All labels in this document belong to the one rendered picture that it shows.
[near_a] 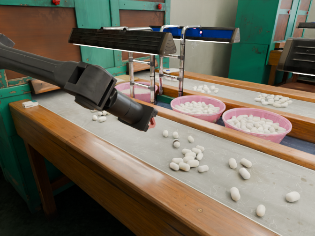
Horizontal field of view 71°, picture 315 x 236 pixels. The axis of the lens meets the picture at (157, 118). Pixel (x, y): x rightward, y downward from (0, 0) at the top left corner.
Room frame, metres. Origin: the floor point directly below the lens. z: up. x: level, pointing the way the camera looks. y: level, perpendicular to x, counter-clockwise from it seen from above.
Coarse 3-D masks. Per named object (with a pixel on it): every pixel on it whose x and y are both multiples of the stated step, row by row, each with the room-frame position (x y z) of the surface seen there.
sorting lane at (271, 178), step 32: (64, 96) 1.22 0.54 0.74; (96, 128) 0.81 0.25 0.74; (128, 128) 0.81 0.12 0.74; (160, 128) 0.81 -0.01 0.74; (192, 128) 0.81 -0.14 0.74; (160, 160) 0.59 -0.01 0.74; (224, 160) 0.59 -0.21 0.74; (256, 160) 0.59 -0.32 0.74; (224, 192) 0.44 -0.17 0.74; (256, 192) 0.44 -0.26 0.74; (288, 192) 0.44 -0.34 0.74; (288, 224) 0.35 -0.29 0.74
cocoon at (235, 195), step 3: (231, 189) 0.44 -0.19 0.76; (234, 189) 0.43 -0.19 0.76; (237, 189) 0.43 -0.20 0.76; (231, 192) 0.43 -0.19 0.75; (234, 192) 0.42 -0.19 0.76; (237, 192) 0.42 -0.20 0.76; (231, 195) 0.42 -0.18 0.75; (234, 195) 0.41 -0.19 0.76; (237, 195) 0.41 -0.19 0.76; (234, 198) 0.41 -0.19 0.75; (237, 198) 0.41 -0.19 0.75
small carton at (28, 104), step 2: (32, 100) 1.03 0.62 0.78; (34, 100) 1.03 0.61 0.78; (26, 102) 1.00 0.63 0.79; (28, 102) 1.00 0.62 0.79; (30, 102) 1.00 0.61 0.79; (32, 102) 1.00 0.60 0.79; (34, 102) 1.00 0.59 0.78; (36, 102) 1.01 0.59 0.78; (22, 104) 0.98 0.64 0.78; (24, 104) 0.97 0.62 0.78; (26, 104) 0.97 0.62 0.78; (28, 104) 0.98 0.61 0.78; (30, 104) 0.99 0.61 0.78; (32, 104) 0.99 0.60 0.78; (34, 104) 1.00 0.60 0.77; (36, 104) 1.01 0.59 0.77; (22, 106) 0.99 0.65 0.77; (24, 106) 0.97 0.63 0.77; (26, 106) 0.97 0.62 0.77; (28, 106) 0.98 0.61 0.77; (30, 106) 0.99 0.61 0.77; (32, 106) 0.99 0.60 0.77
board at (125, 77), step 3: (120, 75) 1.58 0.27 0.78; (123, 75) 1.58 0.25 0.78; (126, 75) 1.58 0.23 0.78; (120, 78) 1.50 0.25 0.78; (123, 78) 1.50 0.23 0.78; (126, 78) 1.50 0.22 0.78; (135, 78) 1.51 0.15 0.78; (138, 78) 1.53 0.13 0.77; (120, 81) 1.41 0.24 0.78; (123, 81) 1.42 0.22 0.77; (126, 81) 1.44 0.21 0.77; (117, 84) 1.38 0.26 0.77
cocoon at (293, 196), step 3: (291, 192) 0.42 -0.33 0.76; (294, 192) 0.42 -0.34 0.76; (297, 192) 0.42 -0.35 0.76; (288, 195) 0.41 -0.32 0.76; (291, 195) 0.41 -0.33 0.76; (294, 195) 0.41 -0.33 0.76; (297, 195) 0.41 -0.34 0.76; (288, 198) 0.41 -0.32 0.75; (291, 198) 0.41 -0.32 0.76; (294, 198) 0.41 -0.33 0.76; (297, 198) 0.41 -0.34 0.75; (291, 201) 0.40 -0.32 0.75
